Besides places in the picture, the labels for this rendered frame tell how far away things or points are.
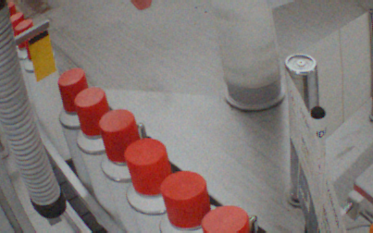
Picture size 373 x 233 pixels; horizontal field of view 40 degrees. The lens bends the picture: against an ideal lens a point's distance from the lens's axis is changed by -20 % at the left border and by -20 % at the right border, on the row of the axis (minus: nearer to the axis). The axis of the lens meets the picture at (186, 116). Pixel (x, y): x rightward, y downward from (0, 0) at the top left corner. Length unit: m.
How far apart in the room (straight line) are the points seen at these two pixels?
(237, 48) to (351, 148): 0.21
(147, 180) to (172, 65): 0.51
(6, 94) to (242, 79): 0.50
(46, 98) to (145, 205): 0.31
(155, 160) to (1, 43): 0.18
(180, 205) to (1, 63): 0.18
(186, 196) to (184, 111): 0.44
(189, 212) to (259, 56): 0.40
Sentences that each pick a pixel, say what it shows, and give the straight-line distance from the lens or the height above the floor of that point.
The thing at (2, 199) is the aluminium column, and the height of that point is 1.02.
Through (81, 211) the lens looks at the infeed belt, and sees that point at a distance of 0.74.
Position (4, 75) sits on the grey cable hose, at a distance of 0.37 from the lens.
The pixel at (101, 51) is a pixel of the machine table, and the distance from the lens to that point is 1.17.
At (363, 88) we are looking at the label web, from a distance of 0.77.
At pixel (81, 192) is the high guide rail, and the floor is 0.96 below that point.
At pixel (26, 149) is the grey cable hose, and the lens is 0.41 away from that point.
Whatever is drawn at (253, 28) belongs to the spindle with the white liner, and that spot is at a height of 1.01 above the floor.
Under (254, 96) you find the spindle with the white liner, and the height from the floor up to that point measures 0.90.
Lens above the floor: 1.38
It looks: 36 degrees down
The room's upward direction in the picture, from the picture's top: 11 degrees counter-clockwise
